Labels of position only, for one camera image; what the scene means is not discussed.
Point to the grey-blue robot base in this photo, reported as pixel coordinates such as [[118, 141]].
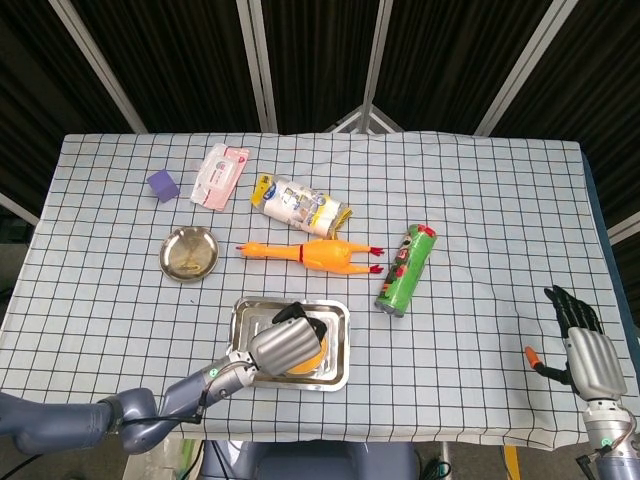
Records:
[[310, 462]]

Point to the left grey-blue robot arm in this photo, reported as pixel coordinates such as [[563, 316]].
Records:
[[180, 400]]

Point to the dark folding screen partition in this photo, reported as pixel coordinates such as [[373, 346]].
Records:
[[175, 50]]

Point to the rectangular steel tray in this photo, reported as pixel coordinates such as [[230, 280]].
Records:
[[335, 360]]

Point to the round steel plate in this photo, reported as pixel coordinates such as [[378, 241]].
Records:
[[189, 254]]

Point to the purple cube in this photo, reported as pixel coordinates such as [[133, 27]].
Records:
[[162, 187]]

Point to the orange rubber chicken toy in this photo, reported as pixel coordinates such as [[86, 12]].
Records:
[[325, 255]]

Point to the yellow floor object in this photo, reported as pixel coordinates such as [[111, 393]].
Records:
[[511, 462]]

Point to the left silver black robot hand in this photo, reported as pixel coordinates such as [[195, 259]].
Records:
[[285, 347]]

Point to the orange bowl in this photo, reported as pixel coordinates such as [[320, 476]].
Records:
[[305, 367]]

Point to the pink white wet wipes pack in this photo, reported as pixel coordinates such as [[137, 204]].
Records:
[[217, 175]]

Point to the white snack bag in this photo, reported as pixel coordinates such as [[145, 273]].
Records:
[[300, 202]]

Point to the checkered light blue tablecloth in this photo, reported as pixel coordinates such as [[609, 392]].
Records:
[[475, 200]]

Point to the clear plastic box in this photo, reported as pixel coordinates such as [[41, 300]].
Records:
[[170, 460]]

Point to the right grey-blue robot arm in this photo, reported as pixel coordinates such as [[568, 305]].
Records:
[[612, 445]]

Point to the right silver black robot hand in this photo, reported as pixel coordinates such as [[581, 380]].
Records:
[[597, 362]]

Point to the green chips can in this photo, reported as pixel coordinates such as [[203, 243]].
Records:
[[407, 270]]

